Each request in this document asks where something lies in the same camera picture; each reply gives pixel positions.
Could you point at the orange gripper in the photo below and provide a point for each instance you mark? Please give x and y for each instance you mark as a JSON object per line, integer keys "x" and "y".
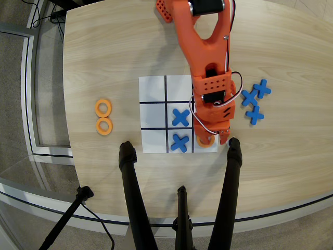
{"x": 218, "y": 127}

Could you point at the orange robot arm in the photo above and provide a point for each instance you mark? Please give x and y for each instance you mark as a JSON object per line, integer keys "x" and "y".
{"x": 203, "y": 52}

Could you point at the white tape piece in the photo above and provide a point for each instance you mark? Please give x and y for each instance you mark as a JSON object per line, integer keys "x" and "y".
{"x": 227, "y": 141}

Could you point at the blue cross piece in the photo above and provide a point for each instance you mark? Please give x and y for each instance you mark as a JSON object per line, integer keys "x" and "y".
{"x": 179, "y": 143}
{"x": 180, "y": 117}
{"x": 249, "y": 98}
{"x": 262, "y": 89}
{"x": 255, "y": 115}

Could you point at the thick black tripod leg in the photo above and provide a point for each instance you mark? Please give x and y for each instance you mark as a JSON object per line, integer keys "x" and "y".
{"x": 134, "y": 195}
{"x": 227, "y": 195}

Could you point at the white tic-tac-toe paper board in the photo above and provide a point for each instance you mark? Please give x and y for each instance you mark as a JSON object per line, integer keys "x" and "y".
{"x": 153, "y": 114}

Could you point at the short black tripod leg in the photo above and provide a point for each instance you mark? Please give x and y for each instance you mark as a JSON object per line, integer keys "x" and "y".
{"x": 183, "y": 221}

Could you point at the thin black stand leg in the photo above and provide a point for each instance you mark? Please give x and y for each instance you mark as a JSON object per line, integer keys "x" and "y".
{"x": 65, "y": 218}

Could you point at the black furniture base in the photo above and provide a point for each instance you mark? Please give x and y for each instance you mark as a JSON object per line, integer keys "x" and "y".
{"x": 75, "y": 4}

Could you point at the grey metal floor frame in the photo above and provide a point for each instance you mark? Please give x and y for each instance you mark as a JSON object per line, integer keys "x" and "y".
{"x": 28, "y": 91}

